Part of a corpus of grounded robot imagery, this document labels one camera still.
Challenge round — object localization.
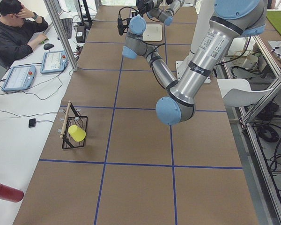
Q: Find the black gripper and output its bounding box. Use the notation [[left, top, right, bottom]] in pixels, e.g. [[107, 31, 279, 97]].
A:
[[136, 0, 154, 15]]

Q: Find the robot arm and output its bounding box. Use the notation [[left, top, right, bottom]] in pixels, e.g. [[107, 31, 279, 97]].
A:
[[122, 0, 268, 125], [136, 0, 185, 26]]

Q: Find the cream rabbit tray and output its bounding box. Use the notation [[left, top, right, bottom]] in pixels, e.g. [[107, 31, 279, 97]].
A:
[[143, 23, 163, 42]]

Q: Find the yellow cup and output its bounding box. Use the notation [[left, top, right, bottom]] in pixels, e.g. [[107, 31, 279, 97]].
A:
[[68, 125, 86, 142]]

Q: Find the black power box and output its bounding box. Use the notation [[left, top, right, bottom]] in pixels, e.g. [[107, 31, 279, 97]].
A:
[[75, 26, 86, 43]]

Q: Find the black keyboard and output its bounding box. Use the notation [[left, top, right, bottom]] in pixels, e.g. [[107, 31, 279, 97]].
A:
[[60, 18, 73, 39]]

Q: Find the black computer mouse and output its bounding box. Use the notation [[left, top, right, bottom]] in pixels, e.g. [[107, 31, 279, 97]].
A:
[[43, 43, 54, 50]]

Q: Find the far teach pendant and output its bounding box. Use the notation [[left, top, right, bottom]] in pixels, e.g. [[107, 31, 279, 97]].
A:
[[40, 51, 68, 74]]

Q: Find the teach pendant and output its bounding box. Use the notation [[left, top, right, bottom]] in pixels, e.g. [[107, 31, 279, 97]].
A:
[[1, 66, 36, 92], [40, 51, 68, 74]]

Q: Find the seated person in black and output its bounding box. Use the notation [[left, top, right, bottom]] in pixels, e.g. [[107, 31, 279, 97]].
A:
[[0, 0, 49, 67]]

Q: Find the near teach pendant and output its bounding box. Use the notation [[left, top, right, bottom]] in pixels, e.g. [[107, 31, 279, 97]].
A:
[[1, 66, 36, 92]]

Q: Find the small black puck device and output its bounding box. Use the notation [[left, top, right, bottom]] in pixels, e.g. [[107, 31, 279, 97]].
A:
[[28, 118, 36, 128]]

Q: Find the red bottle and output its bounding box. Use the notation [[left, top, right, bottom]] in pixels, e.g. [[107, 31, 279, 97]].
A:
[[0, 183, 24, 203]]

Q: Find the aluminium frame post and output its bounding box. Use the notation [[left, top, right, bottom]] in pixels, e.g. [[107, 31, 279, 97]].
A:
[[44, 0, 78, 72]]

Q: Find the black wire cup rack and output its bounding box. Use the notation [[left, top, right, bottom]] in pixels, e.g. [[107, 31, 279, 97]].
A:
[[59, 101, 88, 150]]

